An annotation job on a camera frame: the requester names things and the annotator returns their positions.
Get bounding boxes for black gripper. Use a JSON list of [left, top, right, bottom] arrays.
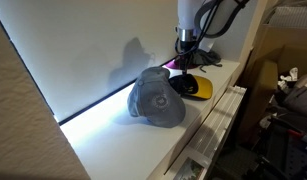
[[177, 41, 195, 72]]

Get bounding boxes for black cap with yellow brim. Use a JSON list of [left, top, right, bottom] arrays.
[[169, 74, 213, 100]]

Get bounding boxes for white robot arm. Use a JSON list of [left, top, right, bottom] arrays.
[[175, 0, 250, 73]]

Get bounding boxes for dark grey cap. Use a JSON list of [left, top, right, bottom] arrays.
[[191, 49, 222, 72]]

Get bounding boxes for maroon cap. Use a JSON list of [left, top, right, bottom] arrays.
[[166, 58, 197, 69]]

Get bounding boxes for grey cap with emblem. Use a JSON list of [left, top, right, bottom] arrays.
[[127, 67, 186, 128]]

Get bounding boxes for cardboard box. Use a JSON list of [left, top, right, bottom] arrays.
[[238, 25, 307, 134]]

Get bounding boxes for white radiator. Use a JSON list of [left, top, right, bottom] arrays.
[[162, 86, 246, 180]]

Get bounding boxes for white roller blind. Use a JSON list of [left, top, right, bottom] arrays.
[[0, 0, 178, 121]]

